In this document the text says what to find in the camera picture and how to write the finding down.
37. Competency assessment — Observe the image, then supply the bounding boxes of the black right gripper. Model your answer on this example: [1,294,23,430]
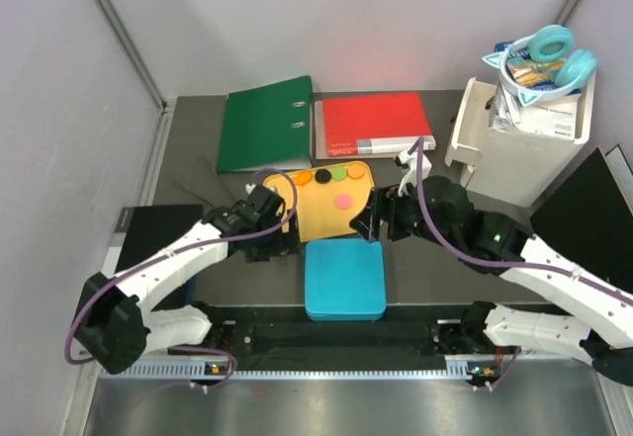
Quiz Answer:
[350,179,457,251]

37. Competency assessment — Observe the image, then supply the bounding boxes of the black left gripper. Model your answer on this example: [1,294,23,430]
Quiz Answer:
[245,210,303,263]

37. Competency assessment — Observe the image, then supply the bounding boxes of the metal kitchen tongs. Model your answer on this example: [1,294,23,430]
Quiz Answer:
[167,153,235,208]

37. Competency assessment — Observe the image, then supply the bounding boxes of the yellow plastic tray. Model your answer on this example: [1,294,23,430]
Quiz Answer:
[263,161,374,243]

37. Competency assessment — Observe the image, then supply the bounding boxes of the teal tin lid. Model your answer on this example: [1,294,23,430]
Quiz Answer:
[304,238,387,311]

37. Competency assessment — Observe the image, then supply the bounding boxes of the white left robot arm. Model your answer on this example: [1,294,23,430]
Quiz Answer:
[66,185,299,375]

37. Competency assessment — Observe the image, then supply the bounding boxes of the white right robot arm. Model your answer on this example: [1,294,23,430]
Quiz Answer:
[349,146,632,386]

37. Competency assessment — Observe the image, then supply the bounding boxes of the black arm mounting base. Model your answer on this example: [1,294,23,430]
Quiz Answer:
[203,305,513,356]

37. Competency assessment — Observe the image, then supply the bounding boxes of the pink round cookie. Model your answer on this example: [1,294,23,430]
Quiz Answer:
[335,194,353,210]

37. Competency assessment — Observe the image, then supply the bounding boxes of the orange fish-shaped cookie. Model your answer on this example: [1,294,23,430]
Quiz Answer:
[292,170,313,187]

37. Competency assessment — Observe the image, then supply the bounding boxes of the orange round cookie top right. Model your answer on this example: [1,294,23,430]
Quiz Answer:
[346,163,366,180]

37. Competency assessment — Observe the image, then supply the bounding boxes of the green round cookie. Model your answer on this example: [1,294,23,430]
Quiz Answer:
[330,166,347,181]

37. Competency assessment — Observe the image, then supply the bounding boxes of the red folder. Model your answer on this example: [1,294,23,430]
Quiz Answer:
[321,92,436,157]

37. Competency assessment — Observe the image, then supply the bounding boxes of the teal cookie tin box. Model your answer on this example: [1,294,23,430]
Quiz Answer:
[306,307,387,322]

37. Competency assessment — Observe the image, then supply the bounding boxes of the black notebook at left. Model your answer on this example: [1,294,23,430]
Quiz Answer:
[102,205,203,276]

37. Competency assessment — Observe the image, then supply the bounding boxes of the white storage cabinet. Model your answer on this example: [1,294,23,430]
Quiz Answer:
[444,77,595,208]

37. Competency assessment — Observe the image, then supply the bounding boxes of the black binder at right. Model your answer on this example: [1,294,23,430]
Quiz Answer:
[530,148,632,292]

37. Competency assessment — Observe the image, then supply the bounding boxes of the teal cat-ear headphones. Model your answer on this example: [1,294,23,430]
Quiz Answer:
[482,25,597,107]

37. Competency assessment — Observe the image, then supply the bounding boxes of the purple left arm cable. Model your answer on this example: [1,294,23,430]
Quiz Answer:
[63,167,299,366]

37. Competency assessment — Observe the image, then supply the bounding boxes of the green ring binder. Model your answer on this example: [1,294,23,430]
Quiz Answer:
[216,75,313,174]

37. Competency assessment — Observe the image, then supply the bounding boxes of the white cable duct rail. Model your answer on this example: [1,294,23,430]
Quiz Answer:
[100,360,493,381]

